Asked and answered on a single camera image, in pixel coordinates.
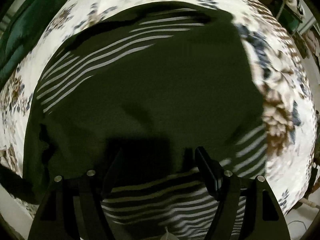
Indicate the floral bed blanket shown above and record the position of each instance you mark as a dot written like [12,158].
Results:
[277,71]

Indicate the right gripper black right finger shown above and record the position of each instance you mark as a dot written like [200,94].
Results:
[247,209]

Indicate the dark green folded quilt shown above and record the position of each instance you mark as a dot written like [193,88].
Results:
[24,32]

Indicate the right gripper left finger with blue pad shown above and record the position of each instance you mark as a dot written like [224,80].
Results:
[71,209]

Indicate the black striped sweater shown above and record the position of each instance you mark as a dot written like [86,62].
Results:
[132,98]

